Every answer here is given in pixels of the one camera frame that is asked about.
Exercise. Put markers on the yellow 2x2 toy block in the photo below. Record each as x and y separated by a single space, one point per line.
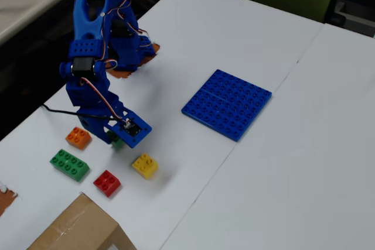
145 165

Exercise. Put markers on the blue 8x8 studded baseplate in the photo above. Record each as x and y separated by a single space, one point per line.
225 103

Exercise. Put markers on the green 2x2 toy block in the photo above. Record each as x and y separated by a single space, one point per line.
118 143

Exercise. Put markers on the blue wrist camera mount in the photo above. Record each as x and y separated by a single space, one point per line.
135 131

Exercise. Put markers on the orange 2x2 toy block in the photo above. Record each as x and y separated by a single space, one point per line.
77 138

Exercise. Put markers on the grey furniture base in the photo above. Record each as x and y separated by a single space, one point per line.
354 13

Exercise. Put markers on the red 2x2 toy block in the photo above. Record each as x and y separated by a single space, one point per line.
107 182

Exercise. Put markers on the green 2x4 toy block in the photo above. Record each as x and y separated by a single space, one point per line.
68 164

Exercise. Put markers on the brown cardboard box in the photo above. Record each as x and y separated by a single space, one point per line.
79 226

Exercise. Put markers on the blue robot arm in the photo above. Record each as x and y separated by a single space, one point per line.
88 18

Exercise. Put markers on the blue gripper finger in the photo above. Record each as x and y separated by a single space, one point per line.
105 135

